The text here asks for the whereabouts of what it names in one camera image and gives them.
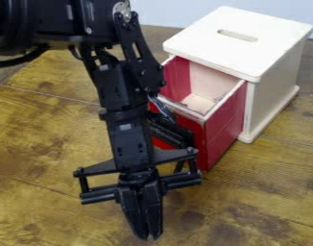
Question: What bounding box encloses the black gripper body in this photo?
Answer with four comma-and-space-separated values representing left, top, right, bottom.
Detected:
74, 107, 202, 205

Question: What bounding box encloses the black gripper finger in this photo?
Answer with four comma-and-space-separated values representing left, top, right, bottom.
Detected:
142, 181, 163, 239
118, 186, 149, 240

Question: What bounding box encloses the black metal drawer handle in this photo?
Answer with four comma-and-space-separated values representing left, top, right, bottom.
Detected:
146, 112, 201, 177

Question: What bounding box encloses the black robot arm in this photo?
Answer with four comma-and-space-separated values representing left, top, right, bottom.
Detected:
0, 0, 202, 239

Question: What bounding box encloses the red wooden drawer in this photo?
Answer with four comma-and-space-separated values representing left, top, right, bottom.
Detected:
159, 56, 248, 171

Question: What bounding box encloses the white wooden box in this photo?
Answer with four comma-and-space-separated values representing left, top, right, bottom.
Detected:
163, 7, 313, 143

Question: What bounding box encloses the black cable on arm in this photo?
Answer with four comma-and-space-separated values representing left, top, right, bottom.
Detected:
147, 94, 178, 124

